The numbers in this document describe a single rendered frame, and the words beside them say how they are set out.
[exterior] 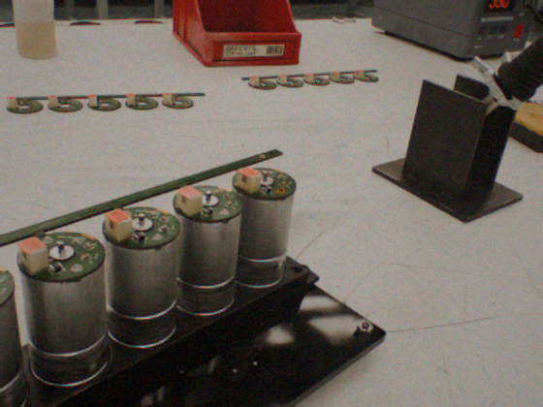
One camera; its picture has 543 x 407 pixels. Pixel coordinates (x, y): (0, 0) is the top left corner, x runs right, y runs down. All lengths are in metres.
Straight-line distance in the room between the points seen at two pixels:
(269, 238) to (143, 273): 0.06
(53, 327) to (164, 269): 0.04
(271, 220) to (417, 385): 0.09
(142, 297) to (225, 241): 0.03
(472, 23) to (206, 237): 0.54
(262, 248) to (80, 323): 0.08
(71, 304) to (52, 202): 0.16
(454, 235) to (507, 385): 0.11
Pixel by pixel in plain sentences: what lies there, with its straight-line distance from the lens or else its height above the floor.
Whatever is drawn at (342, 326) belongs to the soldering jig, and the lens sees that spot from 0.25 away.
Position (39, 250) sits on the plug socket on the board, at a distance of 0.18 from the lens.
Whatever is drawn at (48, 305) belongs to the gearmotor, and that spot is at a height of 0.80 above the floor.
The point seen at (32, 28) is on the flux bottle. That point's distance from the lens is 0.58.
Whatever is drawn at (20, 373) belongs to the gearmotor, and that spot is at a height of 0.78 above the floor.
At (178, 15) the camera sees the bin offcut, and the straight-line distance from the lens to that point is 0.66.
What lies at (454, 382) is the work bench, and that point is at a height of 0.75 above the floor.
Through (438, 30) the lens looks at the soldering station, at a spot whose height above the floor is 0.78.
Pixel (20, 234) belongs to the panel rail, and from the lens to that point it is 0.20.
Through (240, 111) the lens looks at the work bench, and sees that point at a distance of 0.48.
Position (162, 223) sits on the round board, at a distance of 0.20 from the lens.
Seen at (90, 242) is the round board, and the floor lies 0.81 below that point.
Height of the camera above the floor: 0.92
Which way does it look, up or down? 29 degrees down
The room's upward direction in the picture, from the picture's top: 6 degrees clockwise
